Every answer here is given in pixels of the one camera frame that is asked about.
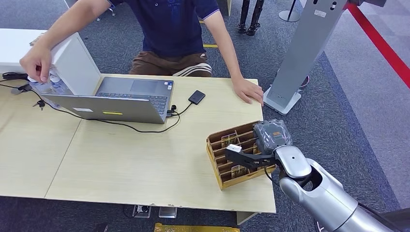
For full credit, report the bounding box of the person's right hand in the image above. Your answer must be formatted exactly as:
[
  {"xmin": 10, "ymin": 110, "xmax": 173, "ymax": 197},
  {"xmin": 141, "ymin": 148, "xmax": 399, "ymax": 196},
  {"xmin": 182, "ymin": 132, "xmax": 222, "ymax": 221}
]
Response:
[{"xmin": 19, "ymin": 43, "xmax": 53, "ymax": 84}]

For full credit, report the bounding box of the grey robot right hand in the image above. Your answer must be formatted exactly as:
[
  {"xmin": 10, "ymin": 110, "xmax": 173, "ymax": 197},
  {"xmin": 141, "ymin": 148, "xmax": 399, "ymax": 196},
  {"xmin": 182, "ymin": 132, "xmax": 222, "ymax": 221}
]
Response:
[{"xmin": 253, "ymin": 119, "xmax": 293, "ymax": 155}]

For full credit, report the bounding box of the person's left hand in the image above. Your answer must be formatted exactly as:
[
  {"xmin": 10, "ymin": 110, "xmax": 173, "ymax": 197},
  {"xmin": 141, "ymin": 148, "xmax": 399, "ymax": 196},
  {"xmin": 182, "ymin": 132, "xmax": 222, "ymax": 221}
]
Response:
[{"xmin": 232, "ymin": 76, "xmax": 265, "ymax": 107}]

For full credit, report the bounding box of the black card reader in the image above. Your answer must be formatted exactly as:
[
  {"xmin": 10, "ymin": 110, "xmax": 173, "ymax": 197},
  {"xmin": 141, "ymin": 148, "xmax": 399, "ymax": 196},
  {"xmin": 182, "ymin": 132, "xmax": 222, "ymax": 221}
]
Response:
[{"xmin": 188, "ymin": 90, "xmax": 206, "ymax": 105}]

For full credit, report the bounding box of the cardboard card holder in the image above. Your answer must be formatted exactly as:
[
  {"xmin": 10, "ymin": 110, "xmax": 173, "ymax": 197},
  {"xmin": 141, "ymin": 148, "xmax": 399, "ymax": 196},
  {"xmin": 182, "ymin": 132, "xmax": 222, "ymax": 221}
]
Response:
[{"xmin": 205, "ymin": 121, "xmax": 276, "ymax": 190}]

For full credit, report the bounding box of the person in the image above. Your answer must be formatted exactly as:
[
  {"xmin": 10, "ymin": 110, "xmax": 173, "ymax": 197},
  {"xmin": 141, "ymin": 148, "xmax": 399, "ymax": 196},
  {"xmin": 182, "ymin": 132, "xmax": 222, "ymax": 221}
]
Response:
[{"xmin": 19, "ymin": 0, "xmax": 265, "ymax": 107}]

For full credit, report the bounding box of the white side table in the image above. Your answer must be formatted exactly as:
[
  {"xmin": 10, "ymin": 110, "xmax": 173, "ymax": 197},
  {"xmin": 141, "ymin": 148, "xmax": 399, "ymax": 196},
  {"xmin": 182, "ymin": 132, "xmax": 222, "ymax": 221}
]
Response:
[{"xmin": 0, "ymin": 29, "xmax": 49, "ymax": 74}]

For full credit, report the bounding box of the grey plug adapter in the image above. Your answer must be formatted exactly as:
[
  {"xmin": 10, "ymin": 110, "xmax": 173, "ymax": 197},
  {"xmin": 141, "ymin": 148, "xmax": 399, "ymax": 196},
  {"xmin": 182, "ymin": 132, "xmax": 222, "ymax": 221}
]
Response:
[{"xmin": 10, "ymin": 84, "xmax": 33, "ymax": 96}]

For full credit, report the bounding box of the white box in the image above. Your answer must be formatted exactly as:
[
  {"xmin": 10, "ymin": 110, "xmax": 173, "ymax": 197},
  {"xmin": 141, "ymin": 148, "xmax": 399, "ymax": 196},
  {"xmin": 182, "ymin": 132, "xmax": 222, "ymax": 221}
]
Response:
[{"xmin": 50, "ymin": 32, "xmax": 103, "ymax": 96}]

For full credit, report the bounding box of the silver kiosk stand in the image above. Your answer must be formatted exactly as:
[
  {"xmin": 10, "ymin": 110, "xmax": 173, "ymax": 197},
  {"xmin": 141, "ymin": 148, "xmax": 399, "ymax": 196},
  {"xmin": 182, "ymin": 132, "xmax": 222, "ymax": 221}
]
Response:
[{"xmin": 263, "ymin": 0, "xmax": 348, "ymax": 116}]

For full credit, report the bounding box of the black humanoid leg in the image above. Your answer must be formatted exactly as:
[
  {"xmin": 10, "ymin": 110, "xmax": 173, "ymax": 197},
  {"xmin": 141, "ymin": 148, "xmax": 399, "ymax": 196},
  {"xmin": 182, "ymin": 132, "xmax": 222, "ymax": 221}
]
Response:
[
  {"xmin": 246, "ymin": 0, "xmax": 265, "ymax": 37},
  {"xmin": 237, "ymin": 0, "xmax": 250, "ymax": 35}
]

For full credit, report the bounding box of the grey stanchion base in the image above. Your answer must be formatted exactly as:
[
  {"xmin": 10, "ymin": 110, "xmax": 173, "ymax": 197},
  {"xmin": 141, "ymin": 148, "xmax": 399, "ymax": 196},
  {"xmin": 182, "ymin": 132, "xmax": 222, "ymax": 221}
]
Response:
[{"xmin": 278, "ymin": 0, "xmax": 301, "ymax": 23}]

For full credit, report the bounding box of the white table leg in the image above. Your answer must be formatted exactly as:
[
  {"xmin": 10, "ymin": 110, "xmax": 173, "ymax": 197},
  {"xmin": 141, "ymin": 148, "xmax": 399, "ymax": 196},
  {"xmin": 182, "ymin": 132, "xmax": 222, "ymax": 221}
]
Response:
[{"xmin": 236, "ymin": 211, "xmax": 259, "ymax": 226}]

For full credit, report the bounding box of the office chair base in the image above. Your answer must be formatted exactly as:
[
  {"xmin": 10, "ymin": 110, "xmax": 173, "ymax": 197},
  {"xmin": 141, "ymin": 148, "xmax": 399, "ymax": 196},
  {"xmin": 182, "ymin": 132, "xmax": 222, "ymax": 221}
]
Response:
[{"xmin": 96, "ymin": 5, "xmax": 117, "ymax": 22}]

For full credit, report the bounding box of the grey laptop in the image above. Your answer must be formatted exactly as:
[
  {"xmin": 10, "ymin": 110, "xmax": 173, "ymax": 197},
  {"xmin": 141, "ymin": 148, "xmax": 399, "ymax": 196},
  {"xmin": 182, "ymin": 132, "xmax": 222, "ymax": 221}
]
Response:
[{"xmin": 42, "ymin": 76, "xmax": 175, "ymax": 125}]

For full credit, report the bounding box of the yellow patterned item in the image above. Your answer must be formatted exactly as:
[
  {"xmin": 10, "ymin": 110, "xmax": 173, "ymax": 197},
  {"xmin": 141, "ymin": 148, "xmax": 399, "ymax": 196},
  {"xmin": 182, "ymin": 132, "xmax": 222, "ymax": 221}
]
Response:
[{"xmin": 154, "ymin": 223, "xmax": 240, "ymax": 232}]

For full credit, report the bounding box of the metal floor socket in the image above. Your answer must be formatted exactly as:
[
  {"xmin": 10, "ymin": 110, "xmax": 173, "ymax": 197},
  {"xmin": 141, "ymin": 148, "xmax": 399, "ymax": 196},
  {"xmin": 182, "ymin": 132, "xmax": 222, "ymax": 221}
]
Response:
[
  {"xmin": 158, "ymin": 207, "xmax": 178, "ymax": 219},
  {"xmin": 132, "ymin": 204, "xmax": 152, "ymax": 219}
]

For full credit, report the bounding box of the red barrier belt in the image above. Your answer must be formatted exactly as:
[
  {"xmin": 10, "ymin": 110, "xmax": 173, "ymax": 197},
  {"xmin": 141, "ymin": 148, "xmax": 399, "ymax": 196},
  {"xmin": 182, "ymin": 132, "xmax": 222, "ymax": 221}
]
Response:
[{"xmin": 342, "ymin": 3, "xmax": 410, "ymax": 90}]

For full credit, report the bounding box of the black strap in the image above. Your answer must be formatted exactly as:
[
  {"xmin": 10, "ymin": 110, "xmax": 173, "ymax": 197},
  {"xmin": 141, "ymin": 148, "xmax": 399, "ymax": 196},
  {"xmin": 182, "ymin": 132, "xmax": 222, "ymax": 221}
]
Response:
[{"xmin": 1, "ymin": 72, "xmax": 30, "ymax": 81}]

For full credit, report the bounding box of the black bracket wrist camera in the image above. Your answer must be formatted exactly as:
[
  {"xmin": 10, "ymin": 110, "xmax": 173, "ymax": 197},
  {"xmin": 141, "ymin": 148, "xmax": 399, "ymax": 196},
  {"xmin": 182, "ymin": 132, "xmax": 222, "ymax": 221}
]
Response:
[{"xmin": 224, "ymin": 144, "xmax": 278, "ymax": 170}]

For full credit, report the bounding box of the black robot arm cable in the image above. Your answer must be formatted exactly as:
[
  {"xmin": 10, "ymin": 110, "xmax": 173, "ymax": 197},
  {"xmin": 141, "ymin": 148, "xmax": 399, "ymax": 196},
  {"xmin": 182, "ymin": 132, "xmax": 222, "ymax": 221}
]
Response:
[{"xmin": 264, "ymin": 165, "xmax": 281, "ymax": 189}]

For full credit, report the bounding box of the short black reader cable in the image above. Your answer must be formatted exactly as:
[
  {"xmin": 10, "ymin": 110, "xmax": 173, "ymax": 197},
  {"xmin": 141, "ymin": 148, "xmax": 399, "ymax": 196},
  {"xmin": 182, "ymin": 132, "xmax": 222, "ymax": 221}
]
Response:
[{"xmin": 166, "ymin": 101, "xmax": 193, "ymax": 118}]

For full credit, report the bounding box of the long black cable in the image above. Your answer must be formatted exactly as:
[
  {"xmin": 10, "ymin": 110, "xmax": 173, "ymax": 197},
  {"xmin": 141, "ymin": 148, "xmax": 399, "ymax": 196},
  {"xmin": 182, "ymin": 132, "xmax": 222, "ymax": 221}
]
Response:
[{"xmin": 0, "ymin": 83, "xmax": 182, "ymax": 134}]

